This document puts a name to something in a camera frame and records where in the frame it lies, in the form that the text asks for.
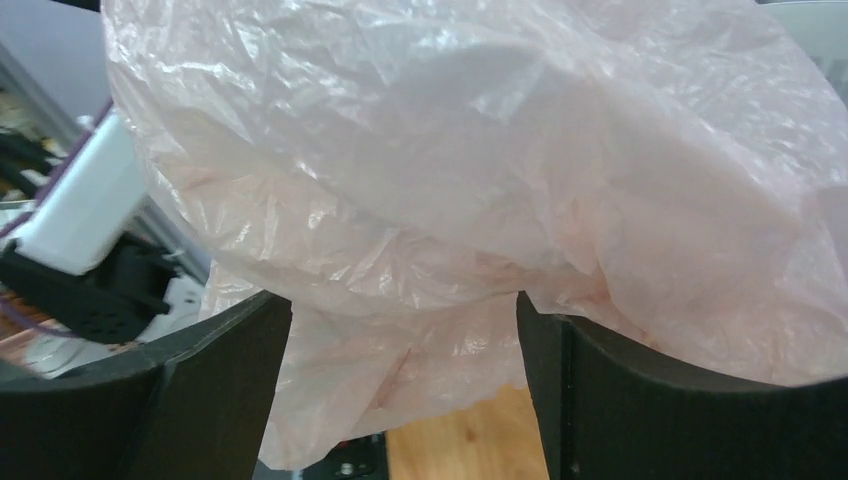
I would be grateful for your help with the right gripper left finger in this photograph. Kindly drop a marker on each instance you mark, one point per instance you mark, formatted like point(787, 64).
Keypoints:
point(190, 405)

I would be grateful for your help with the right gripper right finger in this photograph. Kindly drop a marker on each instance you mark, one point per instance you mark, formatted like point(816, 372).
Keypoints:
point(608, 407)

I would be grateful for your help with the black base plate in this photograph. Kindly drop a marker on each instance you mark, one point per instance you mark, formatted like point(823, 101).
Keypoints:
point(363, 458)

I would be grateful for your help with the pink plastic trash bag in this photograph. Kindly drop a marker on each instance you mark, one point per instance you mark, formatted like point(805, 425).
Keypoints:
point(401, 170)

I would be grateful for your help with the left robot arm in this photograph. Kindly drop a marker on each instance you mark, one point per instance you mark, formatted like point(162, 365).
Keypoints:
point(74, 258)

